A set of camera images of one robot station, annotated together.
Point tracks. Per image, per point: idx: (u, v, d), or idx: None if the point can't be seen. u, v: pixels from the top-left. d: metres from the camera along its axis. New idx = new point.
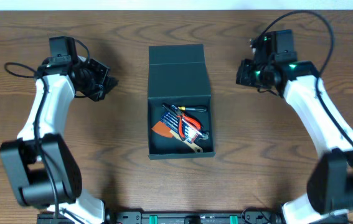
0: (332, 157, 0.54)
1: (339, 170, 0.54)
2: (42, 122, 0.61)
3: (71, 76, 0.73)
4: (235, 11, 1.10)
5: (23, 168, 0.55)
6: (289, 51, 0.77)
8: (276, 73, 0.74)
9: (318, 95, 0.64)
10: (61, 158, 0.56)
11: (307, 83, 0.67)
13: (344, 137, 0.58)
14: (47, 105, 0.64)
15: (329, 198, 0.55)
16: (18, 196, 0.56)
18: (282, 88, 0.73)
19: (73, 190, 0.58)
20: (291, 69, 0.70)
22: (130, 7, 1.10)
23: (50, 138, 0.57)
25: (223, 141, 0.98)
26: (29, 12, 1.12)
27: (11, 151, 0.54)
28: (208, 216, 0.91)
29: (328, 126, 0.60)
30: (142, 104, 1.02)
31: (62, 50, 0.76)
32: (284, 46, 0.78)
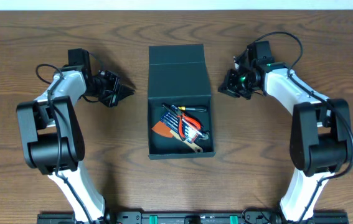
0: (303, 109, 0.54)
1: (310, 119, 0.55)
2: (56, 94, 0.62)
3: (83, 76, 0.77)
4: (234, 11, 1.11)
5: (33, 126, 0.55)
6: (268, 57, 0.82)
8: (256, 72, 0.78)
9: (289, 76, 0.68)
10: (70, 119, 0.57)
11: (279, 70, 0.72)
13: (311, 96, 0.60)
14: (61, 85, 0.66)
15: (307, 150, 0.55)
16: (26, 154, 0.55)
18: (262, 86, 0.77)
19: (78, 151, 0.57)
20: (268, 66, 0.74)
22: (131, 7, 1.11)
23: (61, 98, 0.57)
25: (223, 141, 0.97)
26: (30, 12, 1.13)
27: (26, 109, 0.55)
28: (208, 216, 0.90)
29: (297, 91, 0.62)
30: (142, 103, 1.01)
31: (78, 59, 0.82)
32: (263, 53, 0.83)
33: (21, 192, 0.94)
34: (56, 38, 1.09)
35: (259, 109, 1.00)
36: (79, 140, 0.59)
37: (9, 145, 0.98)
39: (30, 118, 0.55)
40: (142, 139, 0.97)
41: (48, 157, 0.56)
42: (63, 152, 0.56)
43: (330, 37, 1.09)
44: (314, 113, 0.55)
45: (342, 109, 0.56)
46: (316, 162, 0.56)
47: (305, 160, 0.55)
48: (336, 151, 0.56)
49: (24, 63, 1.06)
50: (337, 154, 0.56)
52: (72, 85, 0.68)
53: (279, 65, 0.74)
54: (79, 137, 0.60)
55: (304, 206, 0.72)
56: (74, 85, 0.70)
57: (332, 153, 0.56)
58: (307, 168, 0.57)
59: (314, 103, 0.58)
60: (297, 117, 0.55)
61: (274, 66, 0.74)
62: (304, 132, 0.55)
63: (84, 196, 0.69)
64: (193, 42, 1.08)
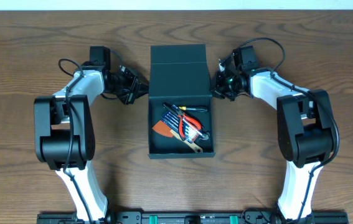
0: (286, 100, 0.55)
1: (292, 110, 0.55)
2: (74, 89, 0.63)
3: (104, 78, 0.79)
4: (233, 11, 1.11)
5: (48, 124, 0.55)
6: (253, 61, 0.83)
8: (243, 77, 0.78)
9: (272, 76, 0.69)
10: (84, 119, 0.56)
11: (263, 73, 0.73)
13: (294, 90, 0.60)
14: (79, 83, 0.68)
15: (297, 140, 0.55)
16: (37, 148, 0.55)
18: (248, 91, 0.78)
19: (88, 151, 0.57)
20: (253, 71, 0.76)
22: (130, 7, 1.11)
23: (78, 96, 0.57)
25: (223, 141, 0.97)
26: (30, 12, 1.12)
27: (43, 103, 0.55)
28: (208, 216, 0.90)
29: (280, 88, 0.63)
30: (142, 103, 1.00)
31: (99, 57, 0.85)
32: (248, 58, 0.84)
33: (22, 192, 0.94)
34: (56, 38, 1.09)
35: (260, 109, 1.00)
36: (90, 140, 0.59)
37: (9, 145, 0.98)
39: (46, 113, 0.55)
40: (142, 139, 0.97)
41: (56, 153, 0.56)
42: (73, 151, 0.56)
43: (330, 37, 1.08)
44: (296, 104, 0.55)
45: (324, 98, 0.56)
46: (305, 154, 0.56)
47: (294, 152, 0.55)
48: (321, 140, 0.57)
49: (24, 63, 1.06)
50: (322, 143, 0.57)
52: (91, 84, 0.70)
53: (263, 68, 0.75)
54: (90, 137, 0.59)
55: (301, 201, 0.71)
56: (92, 84, 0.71)
57: (318, 142, 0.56)
58: (296, 160, 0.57)
59: (297, 96, 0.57)
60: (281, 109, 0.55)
61: (259, 70, 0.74)
62: (289, 124, 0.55)
63: (88, 195, 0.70)
64: (193, 42, 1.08)
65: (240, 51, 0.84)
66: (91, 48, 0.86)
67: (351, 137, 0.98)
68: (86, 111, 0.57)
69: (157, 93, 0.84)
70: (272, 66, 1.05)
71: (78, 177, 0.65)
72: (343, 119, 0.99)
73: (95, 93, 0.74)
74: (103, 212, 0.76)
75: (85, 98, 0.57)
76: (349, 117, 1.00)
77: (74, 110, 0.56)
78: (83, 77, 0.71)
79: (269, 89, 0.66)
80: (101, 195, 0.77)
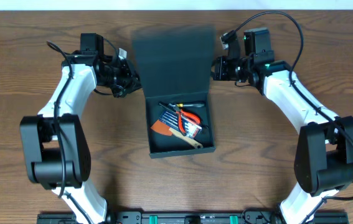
0: (312, 132, 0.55)
1: (318, 143, 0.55)
2: (62, 103, 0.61)
3: (96, 68, 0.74)
4: (233, 10, 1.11)
5: (38, 145, 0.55)
6: (267, 50, 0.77)
8: (254, 73, 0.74)
9: (292, 84, 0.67)
10: (76, 140, 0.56)
11: (280, 73, 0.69)
13: (318, 113, 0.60)
14: (68, 88, 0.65)
15: (316, 173, 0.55)
16: (29, 170, 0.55)
18: (259, 87, 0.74)
19: (83, 172, 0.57)
20: (266, 68, 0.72)
22: (130, 7, 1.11)
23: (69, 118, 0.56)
25: (223, 141, 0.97)
26: (30, 12, 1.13)
27: (30, 125, 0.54)
28: (208, 216, 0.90)
29: (301, 104, 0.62)
30: (142, 104, 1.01)
31: (90, 45, 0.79)
32: (261, 46, 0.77)
33: (22, 191, 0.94)
34: (56, 37, 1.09)
35: (260, 109, 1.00)
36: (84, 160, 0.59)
37: (9, 145, 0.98)
39: (34, 136, 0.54)
40: (142, 139, 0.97)
41: (50, 175, 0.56)
42: (67, 172, 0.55)
43: (330, 37, 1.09)
44: (320, 135, 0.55)
45: (351, 129, 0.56)
46: (324, 185, 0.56)
47: (314, 184, 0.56)
48: (345, 172, 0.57)
49: (24, 63, 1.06)
50: (345, 178, 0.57)
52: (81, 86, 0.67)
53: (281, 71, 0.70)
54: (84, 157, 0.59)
55: (305, 214, 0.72)
56: (83, 86, 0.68)
57: (339, 174, 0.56)
58: (314, 191, 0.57)
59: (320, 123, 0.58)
60: (304, 139, 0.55)
61: (274, 70, 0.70)
62: (312, 156, 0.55)
63: (87, 208, 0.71)
64: None
65: (254, 37, 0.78)
66: (83, 37, 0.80)
67: None
68: (77, 133, 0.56)
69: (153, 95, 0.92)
70: None
71: (75, 195, 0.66)
72: None
73: (87, 91, 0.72)
74: (103, 216, 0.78)
75: (74, 122, 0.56)
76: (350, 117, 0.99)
77: (64, 134, 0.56)
78: (72, 78, 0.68)
79: (289, 102, 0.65)
80: (100, 199, 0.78)
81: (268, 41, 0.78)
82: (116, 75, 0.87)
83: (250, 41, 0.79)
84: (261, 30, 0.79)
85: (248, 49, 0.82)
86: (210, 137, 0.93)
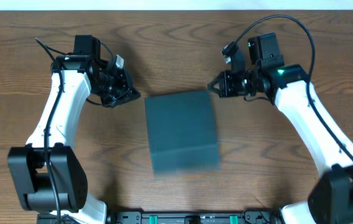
0: (334, 178, 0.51)
1: (341, 190, 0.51)
2: (52, 129, 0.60)
3: (89, 71, 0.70)
4: (233, 10, 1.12)
5: (30, 176, 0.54)
6: (275, 55, 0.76)
8: (265, 79, 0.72)
9: (310, 103, 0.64)
10: (69, 173, 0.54)
11: (297, 91, 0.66)
13: (342, 151, 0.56)
14: (58, 106, 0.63)
15: (334, 217, 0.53)
16: (23, 201, 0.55)
18: (271, 94, 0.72)
19: (78, 200, 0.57)
20: (279, 75, 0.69)
22: (130, 7, 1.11)
23: (61, 152, 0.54)
25: (223, 141, 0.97)
26: (30, 12, 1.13)
27: (18, 158, 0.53)
28: (208, 216, 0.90)
29: (322, 137, 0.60)
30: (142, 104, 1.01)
31: (84, 48, 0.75)
32: (269, 51, 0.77)
33: None
34: (55, 37, 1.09)
35: (260, 109, 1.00)
36: (80, 186, 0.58)
37: (9, 145, 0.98)
39: (24, 168, 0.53)
40: (142, 139, 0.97)
41: (44, 203, 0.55)
42: (62, 200, 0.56)
43: (330, 37, 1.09)
44: (345, 183, 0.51)
45: None
46: None
47: None
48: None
49: (24, 63, 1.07)
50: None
52: (73, 102, 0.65)
53: (294, 76, 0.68)
54: (80, 183, 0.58)
55: None
56: (75, 102, 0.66)
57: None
58: None
59: (345, 165, 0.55)
60: (328, 185, 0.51)
61: (290, 81, 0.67)
62: (334, 203, 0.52)
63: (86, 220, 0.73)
64: (193, 42, 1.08)
65: (259, 42, 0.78)
66: (76, 38, 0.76)
67: (352, 137, 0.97)
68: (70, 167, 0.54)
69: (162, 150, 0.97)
70: None
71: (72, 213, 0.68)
72: (343, 119, 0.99)
73: (80, 103, 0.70)
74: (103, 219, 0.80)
75: (66, 155, 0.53)
76: (350, 117, 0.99)
77: (56, 167, 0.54)
78: (62, 93, 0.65)
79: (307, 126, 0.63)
80: (99, 205, 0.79)
81: (275, 45, 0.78)
82: (110, 81, 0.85)
83: (256, 47, 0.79)
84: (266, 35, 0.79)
85: (253, 56, 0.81)
86: None
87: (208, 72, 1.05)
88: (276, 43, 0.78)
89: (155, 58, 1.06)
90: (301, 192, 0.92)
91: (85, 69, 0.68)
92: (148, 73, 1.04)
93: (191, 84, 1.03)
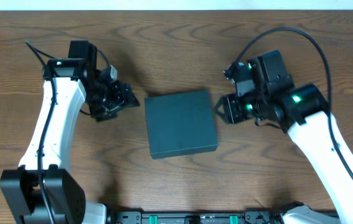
0: None
1: None
2: (47, 147, 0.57)
3: (83, 75, 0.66)
4: (234, 10, 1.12)
5: (24, 198, 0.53)
6: (282, 76, 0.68)
8: (275, 106, 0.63)
9: (336, 148, 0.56)
10: (64, 197, 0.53)
11: (320, 130, 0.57)
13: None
14: (50, 121, 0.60)
15: None
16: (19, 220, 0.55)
18: (286, 122, 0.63)
19: (76, 218, 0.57)
20: (295, 104, 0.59)
22: (130, 7, 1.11)
23: (55, 176, 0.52)
25: (223, 141, 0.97)
26: (30, 12, 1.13)
27: (10, 182, 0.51)
28: (208, 216, 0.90)
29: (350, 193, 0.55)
30: (142, 104, 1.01)
31: (81, 54, 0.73)
32: (276, 71, 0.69)
33: None
34: (55, 37, 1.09)
35: None
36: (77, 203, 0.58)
37: (9, 145, 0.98)
39: (17, 191, 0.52)
40: (142, 139, 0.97)
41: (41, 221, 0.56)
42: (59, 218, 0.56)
43: (330, 37, 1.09)
44: None
45: None
46: None
47: None
48: None
49: (24, 63, 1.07)
50: None
52: (68, 116, 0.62)
53: (312, 100, 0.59)
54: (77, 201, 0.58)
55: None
56: (70, 114, 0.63)
57: None
58: None
59: None
60: None
61: (307, 112, 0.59)
62: None
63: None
64: (193, 42, 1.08)
65: (262, 63, 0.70)
66: (73, 43, 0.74)
67: (351, 137, 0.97)
68: (65, 191, 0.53)
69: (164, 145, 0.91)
70: None
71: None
72: (344, 119, 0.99)
73: (76, 113, 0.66)
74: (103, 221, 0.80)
75: (60, 179, 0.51)
76: (350, 117, 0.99)
77: (51, 190, 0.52)
78: (55, 104, 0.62)
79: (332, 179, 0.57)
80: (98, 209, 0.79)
81: (279, 62, 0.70)
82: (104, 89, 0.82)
83: (258, 67, 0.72)
84: (269, 53, 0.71)
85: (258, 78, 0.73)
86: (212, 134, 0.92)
87: (207, 72, 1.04)
88: (281, 62, 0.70)
89: (155, 58, 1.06)
90: (301, 192, 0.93)
91: (79, 76, 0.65)
92: (148, 73, 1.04)
93: (191, 84, 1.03)
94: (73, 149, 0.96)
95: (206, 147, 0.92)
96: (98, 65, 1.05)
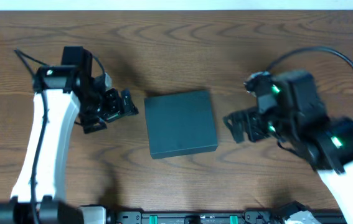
0: None
1: None
2: (39, 174, 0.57)
3: (76, 84, 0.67)
4: (234, 10, 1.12)
5: None
6: (315, 103, 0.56)
8: (310, 147, 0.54)
9: None
10: None
11: None
13: None
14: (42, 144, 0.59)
15: None
16: None
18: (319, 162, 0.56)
19: None
20: (335, 148, 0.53)
22: (130, 7, 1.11)
23: (50, 208, 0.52)
25: (223, 141, 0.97)
26: (30, 12, 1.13)
27: (4, 214, 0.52)
28: (208, 216, 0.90)
29: None
30: (142, 104, 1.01)
31: (73, 60, 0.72)
32: (309, 97, 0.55)
33: None
34: (55, 37, 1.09)
35: None
36: None
37: (9, 145, 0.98)
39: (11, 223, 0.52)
40: (142, 139, 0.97)
41: None
42: None
43: (330, 37, 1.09)
44: None
45: None
46: None
47: None
48: None
49: (24, 63, 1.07)
50: None
52: (60, 135, 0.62)
53: (352, 139, 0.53)
54: None
55: None
56: (62, 131, 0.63)
57: None
58: None
59: None
60: None
61: (349, 158, 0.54)
62: None
63: None
64: (193, 42, 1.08)
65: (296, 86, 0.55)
66: (66, 50, 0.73)
67: None
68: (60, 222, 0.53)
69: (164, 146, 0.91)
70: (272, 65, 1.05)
71: None
72: None
73: (70, 127, 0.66)
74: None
75: (56, 211, 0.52)
76: (350, 117, 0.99)
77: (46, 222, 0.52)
78: (47, 123, 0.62)
79: None
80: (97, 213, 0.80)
81: (315, 86, 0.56)
82: (100, 99, 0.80)
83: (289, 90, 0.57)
84: (300, 74, 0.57)
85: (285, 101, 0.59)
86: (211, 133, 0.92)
87: (207, 72, 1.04)
88: (316, 85, 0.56)
89: (155, 58, 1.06)
90: (301, 192, 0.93)
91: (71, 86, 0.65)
92: (148, 73, 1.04)
93: (191, 84, 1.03)
94: (73, 149, 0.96)
95: (206, 147, 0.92)
96: (98, 66, 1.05)
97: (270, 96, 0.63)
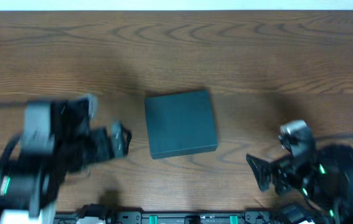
0: None
1: None
2: None
3: (45, 183, 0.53)
4: (234, 11, 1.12)
5: None
6: None
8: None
9: None
10: None
11: None
13: None
14: None
15: None
16: None
18: None
19: None
20: None
22: (130, 7, 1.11)
23: None
25: (223, 141, 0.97)
26: (30, 12, 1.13)
27: None
28: (208, 216, 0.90)
29: None
30: (142, 104, 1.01)
31: (42, 128, 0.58)
32: None
33: None
34: (56, 38, 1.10)
35: (260, 109, 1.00)
36: None
37: None
39: None
40: (142, 139, 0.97)
41: None
42: None
43: (330, 37, 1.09)
44: None
45: None
46: None
47: None
48: None
49: (24, 63, 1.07)
50: None
52: None
53: None
54: None
55: None
56: None
57: None
58: None
59: None
60: None
61: None
62: None
63: None
64: (193, 42, 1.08)
65: (342, 172, 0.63)
66: (29, 107, 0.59)
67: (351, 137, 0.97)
68: None
69: (164, 147, 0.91)
70: (272, 65, 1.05)
71: None
72: (343, 119, 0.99)
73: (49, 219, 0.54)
74: None
75: None
76: (350, 118, 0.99)
77: None
78: None
79: None
80: None
81: None
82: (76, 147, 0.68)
83: (334, 175, 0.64)
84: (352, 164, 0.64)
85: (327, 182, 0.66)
86: (212, 134, 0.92)
87: (207, 72, 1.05)
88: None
89: (155, 58, 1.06)
90: None
91: (38, 187, 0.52)
92: (148, 73, 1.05)
93: (191, 84, 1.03)
94: None
95: (206, 147, 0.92)
96: (99, 66, 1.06)
97: (304, 150, 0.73)
